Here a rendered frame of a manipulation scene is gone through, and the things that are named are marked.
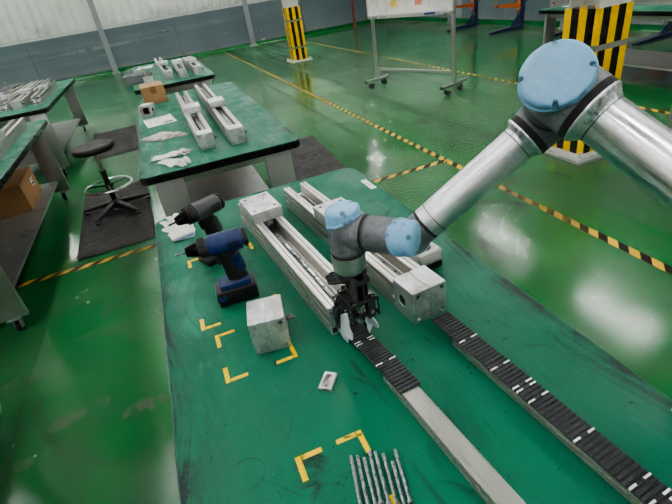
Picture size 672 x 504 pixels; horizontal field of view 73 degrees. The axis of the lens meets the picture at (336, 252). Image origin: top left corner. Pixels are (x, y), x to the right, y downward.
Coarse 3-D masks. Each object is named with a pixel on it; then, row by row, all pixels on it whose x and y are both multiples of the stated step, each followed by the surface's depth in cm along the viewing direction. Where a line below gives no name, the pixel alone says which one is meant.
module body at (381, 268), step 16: (288, 192) 177; (304, 192) 182; (304, 208) 164; (320, 224) 155; (368, 256) 129; (384, 256) 134; (368, 272) 130; (384, 272) 122; (400, 272) 127; (384, 288) 124
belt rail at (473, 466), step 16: (416, 400) 91; (416, 416) 90; (432, 416) 88; (432, 432) 86; (448, 432) 84; (448, 448) 82; (464, 448) 81; (464, 464) 79; (480, 464) 78; (480, 480) 76; (496, 480) 75; (496, 496) 73; (512, 496) 73
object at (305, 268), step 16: (240, 208) 173; (272, 224) 164; (288, 224) 154; (272, 240) 146; (288, 240) 152; (304, 240) 143; (272, 256) 150; (288, 256) 136; (304, 256) 142; (320, 256) 133; (288, 272) 136; (304, 272) 127; (320, 272) 132; (304, 288) 125; (320, 288) 119; (336, 288) 123; (320, 304) 115
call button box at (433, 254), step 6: (432, 246) 134; (438, 246) 133; (426, 252) 132; (432, 252) 131; (438, 252) 132; (414, 258) 132; (420, 258) 130; (426, 258) 131; (432, 258) 132; (438, 258) 133; (420, 264) 131; (426, 264) 132; (432, 264) 133; (438, 264) 134
